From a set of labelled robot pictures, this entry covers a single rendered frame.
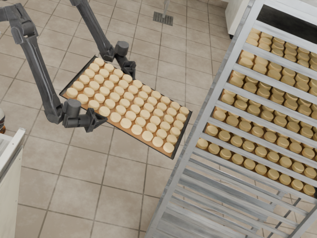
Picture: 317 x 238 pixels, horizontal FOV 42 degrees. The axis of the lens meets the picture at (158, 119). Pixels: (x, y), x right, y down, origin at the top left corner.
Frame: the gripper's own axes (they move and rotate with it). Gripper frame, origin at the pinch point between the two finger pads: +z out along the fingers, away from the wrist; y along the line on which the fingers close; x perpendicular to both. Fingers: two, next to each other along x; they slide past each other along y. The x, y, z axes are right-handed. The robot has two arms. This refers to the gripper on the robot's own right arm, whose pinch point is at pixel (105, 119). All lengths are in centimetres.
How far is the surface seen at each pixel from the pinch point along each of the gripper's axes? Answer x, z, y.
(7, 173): -10.1, -43.1, -18.9
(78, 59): 171, 73, -107
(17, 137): 3.5, -37.1, -12.4
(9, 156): -6.3, -42.3, -12.6
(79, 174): 38, 28, -100
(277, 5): -28, 24, 83
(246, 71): -30, 27, 57
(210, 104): -29, 22, 39
